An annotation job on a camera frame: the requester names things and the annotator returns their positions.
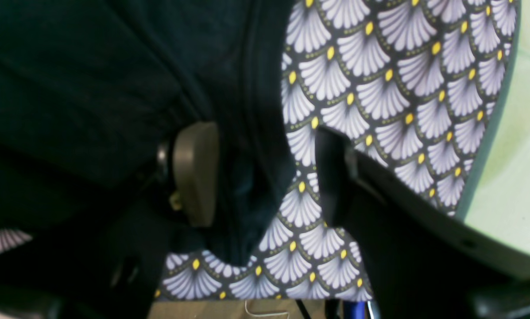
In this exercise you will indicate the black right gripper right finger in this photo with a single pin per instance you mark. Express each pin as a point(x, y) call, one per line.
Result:
point(421, 264)

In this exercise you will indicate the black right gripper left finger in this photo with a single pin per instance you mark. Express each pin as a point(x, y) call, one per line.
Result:
point(106, 262)

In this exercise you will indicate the dark navy T-shirt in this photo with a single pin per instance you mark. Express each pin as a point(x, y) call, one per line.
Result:
point(90, 88)

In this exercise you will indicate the fan-patterned tablecloth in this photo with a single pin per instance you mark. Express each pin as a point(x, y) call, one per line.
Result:
point(412, 83)

